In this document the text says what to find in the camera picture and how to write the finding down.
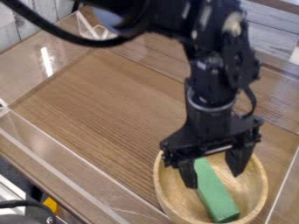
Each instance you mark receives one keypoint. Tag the brown wooden bowl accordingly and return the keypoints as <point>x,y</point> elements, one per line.
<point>180,201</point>

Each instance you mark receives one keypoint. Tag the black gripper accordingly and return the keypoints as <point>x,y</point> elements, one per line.
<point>211,128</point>

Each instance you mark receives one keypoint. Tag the clear acrylic corner bracket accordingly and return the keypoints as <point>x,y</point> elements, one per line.
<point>92,32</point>

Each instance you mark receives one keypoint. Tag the clear acrylic tray wall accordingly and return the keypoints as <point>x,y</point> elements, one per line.
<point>70,195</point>

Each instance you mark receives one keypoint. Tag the green rectangular block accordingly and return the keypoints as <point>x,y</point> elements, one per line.
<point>215,196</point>

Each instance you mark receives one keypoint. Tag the yellow tag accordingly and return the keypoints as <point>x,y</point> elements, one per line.
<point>51,204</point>

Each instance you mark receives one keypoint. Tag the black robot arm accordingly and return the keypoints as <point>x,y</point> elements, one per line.
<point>211,29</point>

